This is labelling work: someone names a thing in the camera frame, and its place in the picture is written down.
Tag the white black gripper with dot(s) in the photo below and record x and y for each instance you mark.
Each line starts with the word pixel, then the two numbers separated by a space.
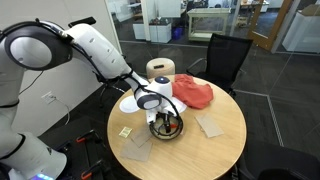
pixel 151 115

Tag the orange-capped white marker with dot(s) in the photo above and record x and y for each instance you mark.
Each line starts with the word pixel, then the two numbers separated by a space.
pixel 172 126

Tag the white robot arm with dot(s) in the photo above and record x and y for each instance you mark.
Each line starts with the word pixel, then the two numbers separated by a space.
pixel 46 46

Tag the dark-rimmed beige bowl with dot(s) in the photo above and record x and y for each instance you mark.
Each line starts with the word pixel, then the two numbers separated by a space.
pixel 161 127

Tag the brown napkin at table edge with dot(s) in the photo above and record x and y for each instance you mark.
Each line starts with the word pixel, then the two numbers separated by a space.
pixel 141 136

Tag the large white plate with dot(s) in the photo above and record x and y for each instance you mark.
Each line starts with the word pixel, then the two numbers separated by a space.
pixel 128 105

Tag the yellow packet on table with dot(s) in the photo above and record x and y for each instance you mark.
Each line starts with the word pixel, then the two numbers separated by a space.
pixel 125 132

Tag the red-orange cloth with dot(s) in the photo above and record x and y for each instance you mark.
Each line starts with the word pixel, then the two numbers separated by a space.
pixel 190 93

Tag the beige round stool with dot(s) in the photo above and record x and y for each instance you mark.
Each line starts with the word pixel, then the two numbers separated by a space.
pixel 159 67

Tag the round wooden table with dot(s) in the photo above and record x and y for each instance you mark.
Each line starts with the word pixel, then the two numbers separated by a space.
pixel 191 156

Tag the white storage cabinet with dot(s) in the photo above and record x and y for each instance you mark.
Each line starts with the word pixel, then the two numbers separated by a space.
pixel 160 33

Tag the blue bin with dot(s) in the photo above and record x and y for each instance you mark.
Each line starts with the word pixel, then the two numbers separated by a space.
pixel 177 33

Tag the black mesh office chair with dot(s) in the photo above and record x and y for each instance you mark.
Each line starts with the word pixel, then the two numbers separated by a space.
pixel 225 56

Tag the green cart table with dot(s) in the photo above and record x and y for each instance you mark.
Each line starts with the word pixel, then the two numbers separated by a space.
pixel 203 22

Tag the orange-handled black clamp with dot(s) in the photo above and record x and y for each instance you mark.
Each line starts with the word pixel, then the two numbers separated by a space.
pixel 90 134

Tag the white wall outlet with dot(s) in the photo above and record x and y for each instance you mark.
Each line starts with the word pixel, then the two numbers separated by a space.
pixel 49 97

